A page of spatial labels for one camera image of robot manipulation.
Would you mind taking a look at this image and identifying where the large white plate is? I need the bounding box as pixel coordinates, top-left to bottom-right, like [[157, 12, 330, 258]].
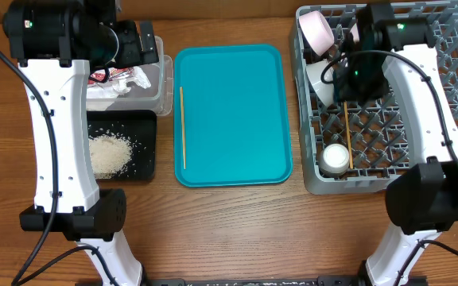
[[350, 24, 359, 44]]

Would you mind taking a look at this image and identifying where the grey bowl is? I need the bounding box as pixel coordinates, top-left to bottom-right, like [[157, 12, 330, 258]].
[[306, 60, 336, 106]]

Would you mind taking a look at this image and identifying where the small white bowl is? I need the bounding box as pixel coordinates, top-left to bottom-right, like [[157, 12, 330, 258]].
[[298, 11, 335, 56]]

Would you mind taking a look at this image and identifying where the white paper cup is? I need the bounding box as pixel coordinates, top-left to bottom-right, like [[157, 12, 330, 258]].
[[318, 143, 350, 177]]

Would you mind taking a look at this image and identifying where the white rice pile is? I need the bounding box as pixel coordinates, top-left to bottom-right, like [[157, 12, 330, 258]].
[[88, 128, 146, 180]]

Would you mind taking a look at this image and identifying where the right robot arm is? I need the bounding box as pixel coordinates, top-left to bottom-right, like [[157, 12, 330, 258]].
[[333, 2, 458, 285]]

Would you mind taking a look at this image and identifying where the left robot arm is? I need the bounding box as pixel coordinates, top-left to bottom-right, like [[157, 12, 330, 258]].
[[3, 1, 159, 285]]

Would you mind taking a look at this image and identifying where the grey dishwasher rack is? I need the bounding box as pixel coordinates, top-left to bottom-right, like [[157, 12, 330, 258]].
[[290, 1, 458, 195]]

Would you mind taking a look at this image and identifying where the clear plastic bin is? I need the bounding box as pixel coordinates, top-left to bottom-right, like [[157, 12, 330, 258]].
[[104, 37, 173, 116]]

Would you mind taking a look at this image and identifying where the black plastic tray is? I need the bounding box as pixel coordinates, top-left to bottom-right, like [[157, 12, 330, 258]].
[[87, 110, 157, 181]]

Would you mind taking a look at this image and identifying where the teal serving tray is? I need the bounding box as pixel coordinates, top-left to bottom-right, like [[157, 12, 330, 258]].
[[173, 44, 293, 187]]

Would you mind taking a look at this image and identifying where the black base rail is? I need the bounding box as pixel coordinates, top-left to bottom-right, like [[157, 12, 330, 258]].
[[74, 274, 429, 286]]

